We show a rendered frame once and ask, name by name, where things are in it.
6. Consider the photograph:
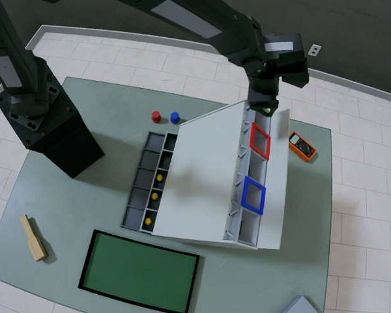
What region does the red funnel rim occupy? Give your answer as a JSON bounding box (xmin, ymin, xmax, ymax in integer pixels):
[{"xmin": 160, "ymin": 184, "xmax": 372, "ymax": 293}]
[{"xmin": 249, "ymin": 122, "xmax": 271, "ymax": 160}]

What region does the red plug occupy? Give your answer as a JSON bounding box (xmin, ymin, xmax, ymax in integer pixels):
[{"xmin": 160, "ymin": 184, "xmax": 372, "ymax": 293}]
[{"xmin": 152, "ymin": 111, "xmax": 161, "ymax": 123}]

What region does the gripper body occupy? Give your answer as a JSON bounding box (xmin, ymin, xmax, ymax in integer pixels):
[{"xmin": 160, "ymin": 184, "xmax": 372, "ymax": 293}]
[{"xmin": 246, "ymin": 65, "xmax": 277, "ymax": 108}]

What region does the blue funnel band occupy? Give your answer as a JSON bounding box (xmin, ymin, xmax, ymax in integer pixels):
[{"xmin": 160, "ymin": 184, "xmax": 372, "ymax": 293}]
[{"xmin": 241, "ymin": 176, "xmax": 266, "ymax": 215}]

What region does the orange digital multimeter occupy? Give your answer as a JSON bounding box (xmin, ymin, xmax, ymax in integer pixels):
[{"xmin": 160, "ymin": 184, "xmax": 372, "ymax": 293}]
[{"xmin": 289, "ymin": 131, "xmax": 316, "ymax": 162}]

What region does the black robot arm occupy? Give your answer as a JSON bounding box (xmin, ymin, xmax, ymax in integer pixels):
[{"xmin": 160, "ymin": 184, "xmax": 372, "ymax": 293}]
[{"xmin": 0, "ymin": 0, "xmax": 310, "ymax": 132}]

